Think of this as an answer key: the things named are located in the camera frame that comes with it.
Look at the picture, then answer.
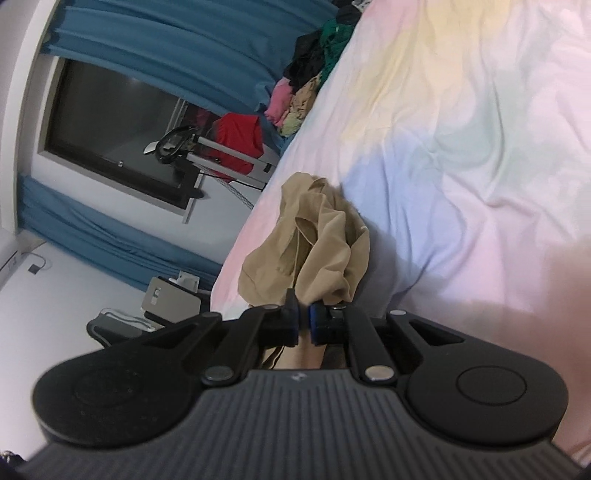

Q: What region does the red garment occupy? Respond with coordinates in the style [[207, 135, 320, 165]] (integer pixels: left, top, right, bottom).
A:
[[210, 113, 264, 178]]

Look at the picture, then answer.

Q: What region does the black garment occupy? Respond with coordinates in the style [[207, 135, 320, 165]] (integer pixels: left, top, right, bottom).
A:
[[283, 31, 331, 88]]

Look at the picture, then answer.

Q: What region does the black framed window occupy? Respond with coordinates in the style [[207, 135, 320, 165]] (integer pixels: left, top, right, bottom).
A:
[[32, 58, 204, 224]]

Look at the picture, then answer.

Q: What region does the bed with pastel duvet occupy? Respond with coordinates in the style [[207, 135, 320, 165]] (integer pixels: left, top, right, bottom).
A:
[[210, 0, 591, 467]]

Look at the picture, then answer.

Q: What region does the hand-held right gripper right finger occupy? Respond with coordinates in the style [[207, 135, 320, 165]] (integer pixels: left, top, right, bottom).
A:
[[309, 302, 465, 385]]

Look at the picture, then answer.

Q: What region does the black and cream chair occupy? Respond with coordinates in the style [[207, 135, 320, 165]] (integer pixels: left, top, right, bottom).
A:
[[142, 272, 205, 324]]

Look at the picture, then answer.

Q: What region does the yellow-green garment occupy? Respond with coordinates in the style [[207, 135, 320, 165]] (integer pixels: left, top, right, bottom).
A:
[[277, 111, 308, 137]]

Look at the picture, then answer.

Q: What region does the green garment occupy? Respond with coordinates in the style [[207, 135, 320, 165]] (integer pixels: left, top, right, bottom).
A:
[[318, 16, 356, 79]]

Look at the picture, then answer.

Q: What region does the braided grey hose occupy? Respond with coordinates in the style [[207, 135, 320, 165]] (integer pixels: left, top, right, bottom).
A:
[[198, 171, 254, 210]]

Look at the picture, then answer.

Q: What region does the wide blue curtain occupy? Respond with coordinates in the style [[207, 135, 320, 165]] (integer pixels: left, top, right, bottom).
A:
[[39, 0, 356, 121]]

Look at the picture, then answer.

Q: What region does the narrow blue curtain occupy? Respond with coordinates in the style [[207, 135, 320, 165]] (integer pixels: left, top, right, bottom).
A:
[[18, 178, 222, 289]]

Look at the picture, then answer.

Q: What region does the pink garment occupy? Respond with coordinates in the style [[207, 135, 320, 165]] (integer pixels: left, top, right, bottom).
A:
[[264, 76, 294, 127]]

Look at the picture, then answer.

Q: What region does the white air conditioner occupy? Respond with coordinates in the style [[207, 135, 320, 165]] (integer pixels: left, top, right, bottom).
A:
[[0, 231, 21, 289]]

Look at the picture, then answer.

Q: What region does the khaki garment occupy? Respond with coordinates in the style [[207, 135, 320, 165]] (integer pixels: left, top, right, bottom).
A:
[[288, 76, 324, 121]]

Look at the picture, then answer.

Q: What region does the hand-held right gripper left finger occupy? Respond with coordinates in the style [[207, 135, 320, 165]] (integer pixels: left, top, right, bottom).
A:
[[139, 288, 301, 386]]

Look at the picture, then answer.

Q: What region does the tan printed t-shirt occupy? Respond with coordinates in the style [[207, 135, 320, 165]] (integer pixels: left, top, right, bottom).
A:
[[238, 172, 371, 370]]

